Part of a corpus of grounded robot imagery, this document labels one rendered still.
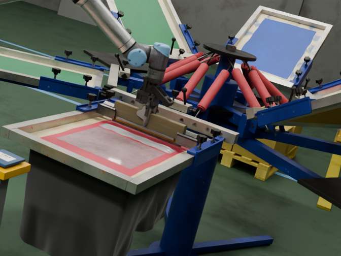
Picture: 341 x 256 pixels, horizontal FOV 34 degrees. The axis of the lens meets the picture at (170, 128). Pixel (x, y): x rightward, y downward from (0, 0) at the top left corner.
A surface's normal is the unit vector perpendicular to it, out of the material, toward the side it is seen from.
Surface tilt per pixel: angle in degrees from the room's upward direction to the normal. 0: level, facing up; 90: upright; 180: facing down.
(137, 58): 90
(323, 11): 90
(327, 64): 90
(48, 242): 91
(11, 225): 0
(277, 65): 32
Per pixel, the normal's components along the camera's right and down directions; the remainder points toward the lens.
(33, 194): -0.43, 0.18
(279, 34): -0.02, -0.71
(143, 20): 0.49, -0.60
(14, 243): 0.24, -0.93
